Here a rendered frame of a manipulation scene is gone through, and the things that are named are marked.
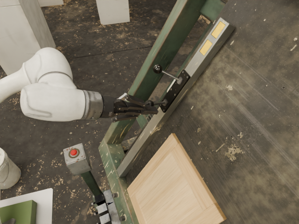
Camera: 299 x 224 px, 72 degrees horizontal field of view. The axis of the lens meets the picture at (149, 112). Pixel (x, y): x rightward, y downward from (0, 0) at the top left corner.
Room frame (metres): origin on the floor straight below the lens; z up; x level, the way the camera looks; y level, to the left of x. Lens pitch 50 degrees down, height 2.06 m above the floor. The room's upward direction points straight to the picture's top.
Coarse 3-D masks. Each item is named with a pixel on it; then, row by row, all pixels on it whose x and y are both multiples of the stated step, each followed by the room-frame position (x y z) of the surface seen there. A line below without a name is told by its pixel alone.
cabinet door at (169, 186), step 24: (168, 144) 0.46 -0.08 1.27; (144, 168) 0.44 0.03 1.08; (168, 168) 0.38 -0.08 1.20; (192, 168) 0.33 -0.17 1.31; (144, 192) 0.34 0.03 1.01; (168, 192) 0.30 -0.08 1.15; (192, 192) 0.26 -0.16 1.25; (144, 216) 0.25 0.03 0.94; (168, 216) 0.21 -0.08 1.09; (192, 216) 0.19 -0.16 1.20; (216, 216) 0.17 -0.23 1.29
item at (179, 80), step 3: (156, 66) 0.63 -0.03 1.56; (159, 66) 0.63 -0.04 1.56; (153, 69) 0.63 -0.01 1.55; (156, 69) 0.62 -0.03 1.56; (159, 69) 0.62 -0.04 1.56; (162, 69) 0.63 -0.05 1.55; (156, 72) 0.62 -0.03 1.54; (159, 72) 0.62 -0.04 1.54; (162, 72) 0.63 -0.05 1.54; (165, 72) 0.63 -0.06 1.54; (168, 75) 0.62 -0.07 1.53; (171, 75) 0.63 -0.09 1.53; (174, 78) 0.62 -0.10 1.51; (177, 78) 0.62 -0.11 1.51; (180, 78) 0.62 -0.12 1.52; (177, 81) 0.62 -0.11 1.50; (180, 81) 0.61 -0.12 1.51
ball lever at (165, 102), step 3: (165, 99) 0.60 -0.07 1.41; (147, 102) 0.54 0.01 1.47; (150, 102) 0.54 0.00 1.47; (153, 102) 0.54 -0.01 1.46; (159, 102) 0.57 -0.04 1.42; (162, 102) 0.58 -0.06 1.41; (165, 102) 0.59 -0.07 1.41; (150, 105) 0.53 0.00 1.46; (153, 105) 0.53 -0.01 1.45; (165, 105) 0.58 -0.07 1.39
